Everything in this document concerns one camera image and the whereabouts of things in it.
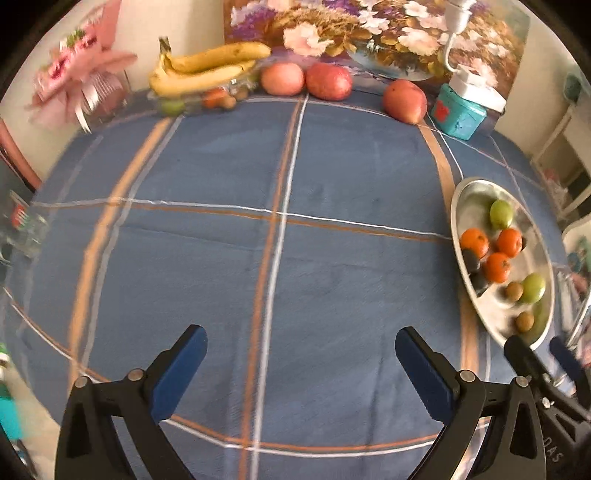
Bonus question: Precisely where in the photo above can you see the clear glass jar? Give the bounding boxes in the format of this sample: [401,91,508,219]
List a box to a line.
[0,189,49,259]

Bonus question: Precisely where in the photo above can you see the large red apple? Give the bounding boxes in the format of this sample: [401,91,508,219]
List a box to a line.
[382,79,428,125]

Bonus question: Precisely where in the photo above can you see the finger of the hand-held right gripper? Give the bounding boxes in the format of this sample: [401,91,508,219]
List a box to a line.
[549,337,585,386]
[504,335,555,402]

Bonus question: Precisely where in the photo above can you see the pink flower bouquet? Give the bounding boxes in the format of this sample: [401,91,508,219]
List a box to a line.
[25,0,139,134]

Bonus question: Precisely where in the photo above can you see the orange tangerine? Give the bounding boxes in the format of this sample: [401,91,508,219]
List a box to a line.
[496,228,524,258]
[460,228,490,259]
[483,252,512,283]

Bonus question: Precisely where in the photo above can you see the pale red apple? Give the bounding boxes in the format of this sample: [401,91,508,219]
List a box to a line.
[261,62,305,97]

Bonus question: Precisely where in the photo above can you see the clear plastic container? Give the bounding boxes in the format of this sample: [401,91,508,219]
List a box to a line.
[148,76,259,116]

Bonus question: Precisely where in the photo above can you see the white shelf unit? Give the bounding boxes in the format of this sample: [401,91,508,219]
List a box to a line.
[531,74,591,222]

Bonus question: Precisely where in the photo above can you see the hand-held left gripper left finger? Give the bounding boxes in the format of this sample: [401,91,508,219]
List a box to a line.
[55,324,208,480]

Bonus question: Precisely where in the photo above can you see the blue plaid tablecloth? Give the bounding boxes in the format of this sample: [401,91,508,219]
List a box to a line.
[0,88,591,480]

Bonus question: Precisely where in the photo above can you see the green jujube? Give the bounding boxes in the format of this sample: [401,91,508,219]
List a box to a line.
[489,199,514,230]
[521,273,547,304]

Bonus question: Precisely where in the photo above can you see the white desk lamp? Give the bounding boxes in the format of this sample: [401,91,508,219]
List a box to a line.
[443,0,507,113]

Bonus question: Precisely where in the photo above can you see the yellow banana bunch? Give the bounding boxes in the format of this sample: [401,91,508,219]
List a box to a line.
[148,39,272,99]

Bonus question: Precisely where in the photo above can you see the teal object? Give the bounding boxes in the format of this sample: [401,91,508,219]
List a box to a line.
[0,397,23,446]

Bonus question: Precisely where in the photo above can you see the teal box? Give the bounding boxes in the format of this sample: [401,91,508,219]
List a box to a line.
[429,83,488,141]

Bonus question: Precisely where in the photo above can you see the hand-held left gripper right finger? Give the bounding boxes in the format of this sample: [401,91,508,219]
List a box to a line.
[394,326,548,480]

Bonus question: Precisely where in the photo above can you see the round metal plate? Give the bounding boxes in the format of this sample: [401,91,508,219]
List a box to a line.
[450,178,556,350]

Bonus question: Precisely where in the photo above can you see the floral painting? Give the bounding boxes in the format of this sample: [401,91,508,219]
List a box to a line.
[224,0,532,100]

